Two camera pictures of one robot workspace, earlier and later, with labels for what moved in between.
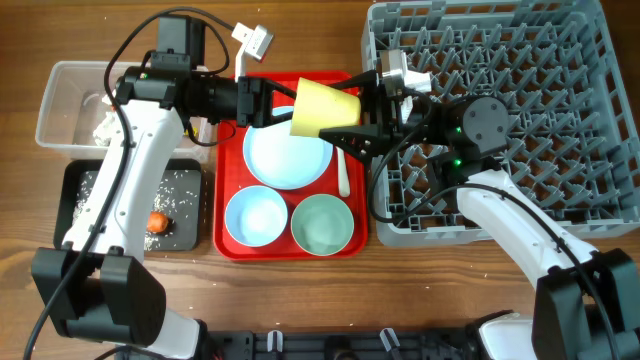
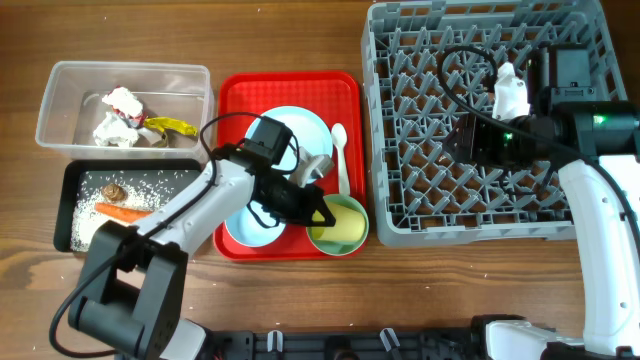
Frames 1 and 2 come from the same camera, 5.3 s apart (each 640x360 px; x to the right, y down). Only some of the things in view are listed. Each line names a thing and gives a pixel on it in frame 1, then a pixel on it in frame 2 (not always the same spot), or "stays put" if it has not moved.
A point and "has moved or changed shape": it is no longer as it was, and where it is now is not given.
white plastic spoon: (343, 175) stays put
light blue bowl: (256, 216) stays put
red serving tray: (283, 197) stays put
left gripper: (248, 101) to (305, 206)
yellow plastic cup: (319, 107) to (349, 224)
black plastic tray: (171, 211) stays put
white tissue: (106, 129) stays put
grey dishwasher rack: (556, 69) stays put
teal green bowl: (322, 224) has moved or changed shape
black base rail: (343, 344) stays put
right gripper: (387, 131) to (472, 131)
